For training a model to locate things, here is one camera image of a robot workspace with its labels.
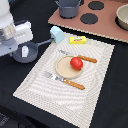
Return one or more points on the fork with wooden handle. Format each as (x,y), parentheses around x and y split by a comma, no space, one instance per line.
(54,77)

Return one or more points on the black stove burner rear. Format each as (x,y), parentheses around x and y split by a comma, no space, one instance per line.
(96,5)

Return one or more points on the beige woven placemat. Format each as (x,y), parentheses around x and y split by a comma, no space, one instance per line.
(69,103)

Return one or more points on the grey saucepan with handle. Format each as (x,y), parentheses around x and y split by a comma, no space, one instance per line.
(33,51)

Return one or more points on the knife with wooden handle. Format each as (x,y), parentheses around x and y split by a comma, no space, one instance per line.
(79,56)

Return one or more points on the yellow butter box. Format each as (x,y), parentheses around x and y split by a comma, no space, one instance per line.
(78,40)

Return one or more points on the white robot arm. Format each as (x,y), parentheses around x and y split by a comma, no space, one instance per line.
(11,35)

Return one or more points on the white salt shaker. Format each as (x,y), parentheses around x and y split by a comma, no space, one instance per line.
(25,51)

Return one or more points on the tall grey pot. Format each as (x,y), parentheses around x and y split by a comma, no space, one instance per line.
(68,8)

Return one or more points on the brown stove board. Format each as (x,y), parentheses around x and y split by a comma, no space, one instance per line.
(104,27)

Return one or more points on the light blue cup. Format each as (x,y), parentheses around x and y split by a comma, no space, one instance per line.
(56,34)

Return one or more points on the black stove burner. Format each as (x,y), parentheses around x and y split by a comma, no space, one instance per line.
(96,5)
(89,18)

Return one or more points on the red tomato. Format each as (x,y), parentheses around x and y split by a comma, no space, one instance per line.
(76,63)

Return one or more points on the round wooden plate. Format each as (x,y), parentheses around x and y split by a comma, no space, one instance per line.
(64,69)

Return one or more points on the cream bowl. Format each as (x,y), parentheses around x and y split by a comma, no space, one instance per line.
(122,15)

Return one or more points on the black stove burner front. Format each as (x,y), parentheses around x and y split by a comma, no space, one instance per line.
(89,18)

